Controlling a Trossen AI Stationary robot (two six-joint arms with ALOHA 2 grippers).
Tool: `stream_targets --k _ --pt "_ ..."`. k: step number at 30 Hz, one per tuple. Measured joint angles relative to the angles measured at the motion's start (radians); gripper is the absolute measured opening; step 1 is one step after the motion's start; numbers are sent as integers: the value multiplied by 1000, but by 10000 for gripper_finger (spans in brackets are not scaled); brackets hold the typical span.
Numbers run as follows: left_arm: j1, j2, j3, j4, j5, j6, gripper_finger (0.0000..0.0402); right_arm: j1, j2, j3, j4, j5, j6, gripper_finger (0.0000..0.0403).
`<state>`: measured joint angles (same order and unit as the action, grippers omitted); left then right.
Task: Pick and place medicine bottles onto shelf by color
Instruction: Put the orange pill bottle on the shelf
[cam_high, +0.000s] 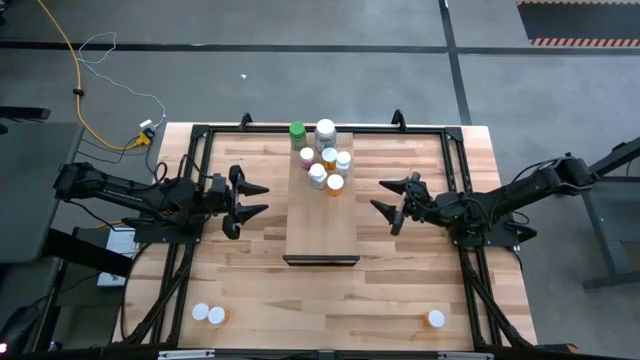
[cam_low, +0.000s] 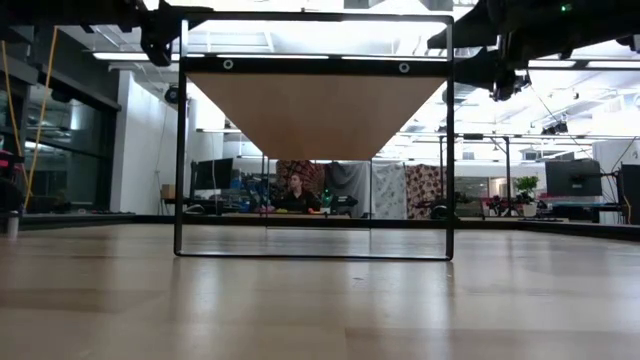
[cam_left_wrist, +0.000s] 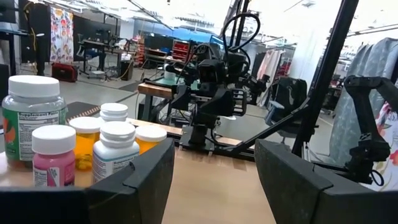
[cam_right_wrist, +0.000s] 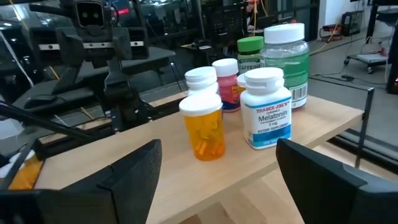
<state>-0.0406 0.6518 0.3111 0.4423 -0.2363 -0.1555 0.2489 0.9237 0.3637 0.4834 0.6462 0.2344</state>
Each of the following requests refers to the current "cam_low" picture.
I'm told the white floral cloth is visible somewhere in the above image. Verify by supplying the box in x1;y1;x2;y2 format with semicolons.
372;163;407;220

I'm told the green potted plant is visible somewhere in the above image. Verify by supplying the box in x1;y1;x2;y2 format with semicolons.
514;174;541;217

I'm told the grey hanging cloth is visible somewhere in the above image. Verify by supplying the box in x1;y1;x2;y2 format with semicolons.
327;160;374;219

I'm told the black monitor on stand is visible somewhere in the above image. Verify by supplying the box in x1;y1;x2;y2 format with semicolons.
544;158;603;198
193;158;235;190
619;163;640;226

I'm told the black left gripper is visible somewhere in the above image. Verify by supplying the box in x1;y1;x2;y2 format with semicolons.
139;0;215;69

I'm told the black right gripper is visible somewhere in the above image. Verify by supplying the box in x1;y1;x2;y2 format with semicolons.
427;0;532;103

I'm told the dark red patterned cloth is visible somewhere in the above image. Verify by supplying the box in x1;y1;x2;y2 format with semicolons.
275;159;326;201

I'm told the brown floral cloth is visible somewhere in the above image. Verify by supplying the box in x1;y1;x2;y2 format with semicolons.
405;164;446;220

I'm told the person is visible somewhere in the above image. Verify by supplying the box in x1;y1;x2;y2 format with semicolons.
272;172;324;215

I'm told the black aluminium table frame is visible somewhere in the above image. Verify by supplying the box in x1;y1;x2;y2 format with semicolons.
0;212;640;244

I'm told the yellow cable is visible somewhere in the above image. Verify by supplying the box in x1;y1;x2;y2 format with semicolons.
0;27;60;201

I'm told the wooden shelf with black frame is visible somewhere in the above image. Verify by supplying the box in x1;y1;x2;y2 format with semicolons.
173;13;456;262

